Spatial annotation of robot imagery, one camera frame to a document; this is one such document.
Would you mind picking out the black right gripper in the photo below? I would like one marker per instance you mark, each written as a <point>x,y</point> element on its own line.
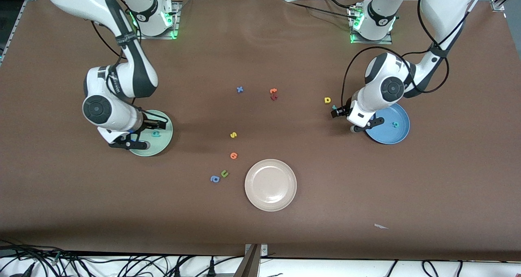
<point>149,123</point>

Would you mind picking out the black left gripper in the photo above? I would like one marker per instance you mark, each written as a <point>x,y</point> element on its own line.
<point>343,110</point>

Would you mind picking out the blue plate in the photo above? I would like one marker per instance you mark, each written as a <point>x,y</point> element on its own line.
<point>390,134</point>

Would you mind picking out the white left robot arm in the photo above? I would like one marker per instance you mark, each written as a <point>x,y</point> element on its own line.
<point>390,88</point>

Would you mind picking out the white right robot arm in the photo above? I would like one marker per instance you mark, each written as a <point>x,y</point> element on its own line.
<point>97,108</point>

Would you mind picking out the green plate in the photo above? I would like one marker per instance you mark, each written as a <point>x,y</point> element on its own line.
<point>160,145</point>

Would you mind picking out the blue letter a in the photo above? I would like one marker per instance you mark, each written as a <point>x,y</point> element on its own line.
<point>212,179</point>

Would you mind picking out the white plate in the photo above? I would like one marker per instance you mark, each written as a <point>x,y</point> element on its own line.
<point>270,185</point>

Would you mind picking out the white paper scrap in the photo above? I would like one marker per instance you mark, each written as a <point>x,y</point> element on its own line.
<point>380,227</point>

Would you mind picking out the brown table mat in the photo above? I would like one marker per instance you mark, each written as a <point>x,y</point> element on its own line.
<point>260,228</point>

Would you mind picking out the black power plug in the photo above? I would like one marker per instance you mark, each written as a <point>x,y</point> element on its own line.
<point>211,269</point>
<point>177,272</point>

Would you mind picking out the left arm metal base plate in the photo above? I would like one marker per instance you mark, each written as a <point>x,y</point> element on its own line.
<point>372,42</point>

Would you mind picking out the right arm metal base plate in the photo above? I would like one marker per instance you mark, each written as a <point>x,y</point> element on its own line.
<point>156,37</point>

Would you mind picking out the metal table bracket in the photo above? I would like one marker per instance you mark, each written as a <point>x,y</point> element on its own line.
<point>252,265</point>

